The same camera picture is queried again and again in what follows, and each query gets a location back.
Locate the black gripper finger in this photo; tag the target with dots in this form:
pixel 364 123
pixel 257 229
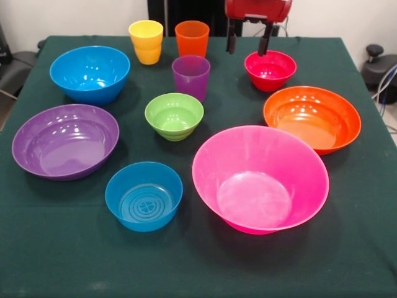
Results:
pixel 232 37
pixel 265 40

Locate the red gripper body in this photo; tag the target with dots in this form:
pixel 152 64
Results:
pixel 257 9

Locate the purple plastic cup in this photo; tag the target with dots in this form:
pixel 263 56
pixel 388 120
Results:
pixel 189 83

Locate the red plastic bowl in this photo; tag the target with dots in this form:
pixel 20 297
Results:
pixel 270 74

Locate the orange plastic cup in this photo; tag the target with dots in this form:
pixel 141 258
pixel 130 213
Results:
pixel 190 40

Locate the yellow plastic cup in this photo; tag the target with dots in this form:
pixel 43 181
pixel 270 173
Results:
pixel 145 46

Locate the orange plastic bowl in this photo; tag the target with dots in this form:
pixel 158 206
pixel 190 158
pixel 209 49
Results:
pixel 310 121

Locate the green plastic bowl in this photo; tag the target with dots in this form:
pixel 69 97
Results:
pixel 173 121

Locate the pink plastic bowl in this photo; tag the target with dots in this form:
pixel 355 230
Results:
pixel 257 186

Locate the large blue plastic bowl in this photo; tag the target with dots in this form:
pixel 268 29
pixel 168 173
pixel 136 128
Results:
pixel 90 80

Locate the small blue plastic bowl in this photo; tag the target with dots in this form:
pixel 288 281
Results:
pixel 142 201

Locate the purple plastic bowl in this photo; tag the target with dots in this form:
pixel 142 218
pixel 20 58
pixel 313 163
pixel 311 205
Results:
pixel 62 146

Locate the black chair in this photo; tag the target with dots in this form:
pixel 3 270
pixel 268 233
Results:
pixel 15 68

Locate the dark green tablecloth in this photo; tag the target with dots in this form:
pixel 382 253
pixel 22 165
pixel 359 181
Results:
pixel 198 264

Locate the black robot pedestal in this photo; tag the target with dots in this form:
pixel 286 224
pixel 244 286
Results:
pixel 192 12

